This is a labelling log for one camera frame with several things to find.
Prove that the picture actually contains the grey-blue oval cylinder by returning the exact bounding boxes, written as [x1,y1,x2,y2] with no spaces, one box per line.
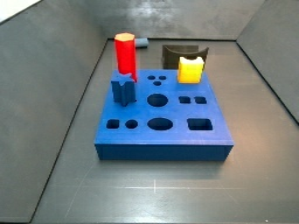
[134,38,149,48]

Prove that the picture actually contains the black curved cradle fixture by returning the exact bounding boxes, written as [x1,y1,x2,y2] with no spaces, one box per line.
[162,45,209,69]

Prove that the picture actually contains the blue block with shaped holes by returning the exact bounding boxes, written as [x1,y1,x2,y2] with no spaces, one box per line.
[94,69,233,161]

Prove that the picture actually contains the blue star-shaped peg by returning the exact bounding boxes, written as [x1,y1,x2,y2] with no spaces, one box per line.
[110,72,136,107]

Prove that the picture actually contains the yellow notched block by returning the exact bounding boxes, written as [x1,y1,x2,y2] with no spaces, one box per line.
[177,57,204,84]

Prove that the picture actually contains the red hexagonal peg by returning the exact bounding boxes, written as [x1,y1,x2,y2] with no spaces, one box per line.
[114,32,137,81]

